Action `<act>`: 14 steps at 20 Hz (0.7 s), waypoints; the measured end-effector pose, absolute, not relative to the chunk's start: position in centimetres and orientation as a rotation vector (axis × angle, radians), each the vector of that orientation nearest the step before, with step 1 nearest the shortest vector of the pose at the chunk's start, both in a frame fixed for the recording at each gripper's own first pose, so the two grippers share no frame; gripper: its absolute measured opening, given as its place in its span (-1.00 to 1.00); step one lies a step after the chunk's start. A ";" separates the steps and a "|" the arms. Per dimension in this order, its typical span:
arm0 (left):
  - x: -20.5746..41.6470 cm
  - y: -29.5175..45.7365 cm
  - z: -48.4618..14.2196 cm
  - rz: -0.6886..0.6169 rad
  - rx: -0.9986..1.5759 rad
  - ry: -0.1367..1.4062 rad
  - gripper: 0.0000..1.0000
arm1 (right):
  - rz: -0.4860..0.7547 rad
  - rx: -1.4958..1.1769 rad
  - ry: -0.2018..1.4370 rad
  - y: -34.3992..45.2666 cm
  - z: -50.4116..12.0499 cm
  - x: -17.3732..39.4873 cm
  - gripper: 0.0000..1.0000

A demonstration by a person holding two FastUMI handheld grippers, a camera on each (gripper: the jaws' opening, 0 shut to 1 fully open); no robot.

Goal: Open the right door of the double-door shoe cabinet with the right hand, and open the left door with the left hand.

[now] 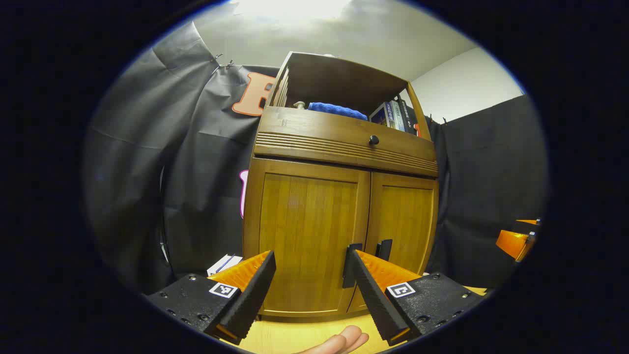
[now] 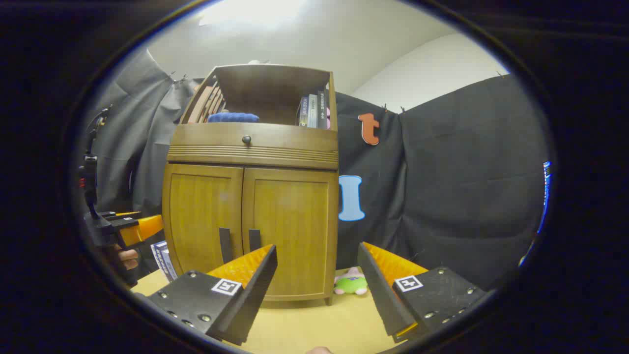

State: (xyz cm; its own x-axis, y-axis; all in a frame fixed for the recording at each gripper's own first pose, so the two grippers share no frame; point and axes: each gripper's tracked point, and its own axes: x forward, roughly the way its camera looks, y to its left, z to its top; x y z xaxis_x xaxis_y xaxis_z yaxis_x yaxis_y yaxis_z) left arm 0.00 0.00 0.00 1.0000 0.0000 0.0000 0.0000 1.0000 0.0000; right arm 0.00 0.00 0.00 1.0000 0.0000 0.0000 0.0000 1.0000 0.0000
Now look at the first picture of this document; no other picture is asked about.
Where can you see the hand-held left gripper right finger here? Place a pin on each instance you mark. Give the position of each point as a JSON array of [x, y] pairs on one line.
[[376, 300]]

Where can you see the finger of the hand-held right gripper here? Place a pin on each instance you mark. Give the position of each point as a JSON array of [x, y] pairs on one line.
[[513, 243], [529, 227]]

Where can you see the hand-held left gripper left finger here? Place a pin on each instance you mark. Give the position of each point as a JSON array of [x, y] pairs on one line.
[[250, 300]]

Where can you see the wooden cabinet door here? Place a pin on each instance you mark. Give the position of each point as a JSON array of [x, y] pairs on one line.
[[304, 221], [405, 216]]

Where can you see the wooden double-door shoe cabinet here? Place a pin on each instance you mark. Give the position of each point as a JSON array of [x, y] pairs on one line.
[[339, 78]]

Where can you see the black round drawer knob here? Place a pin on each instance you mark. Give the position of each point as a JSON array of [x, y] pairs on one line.
[[374, 140]]

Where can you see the dark book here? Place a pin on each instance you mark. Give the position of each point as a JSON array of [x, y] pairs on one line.
[[408, 115]]

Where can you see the blue book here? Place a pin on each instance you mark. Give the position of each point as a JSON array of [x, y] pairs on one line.
[[381, 115]]

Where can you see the blue folded towel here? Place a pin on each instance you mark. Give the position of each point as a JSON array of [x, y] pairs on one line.
[[336, 110]]

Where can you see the small white object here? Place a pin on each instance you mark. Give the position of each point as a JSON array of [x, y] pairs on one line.
[[299, 104]]

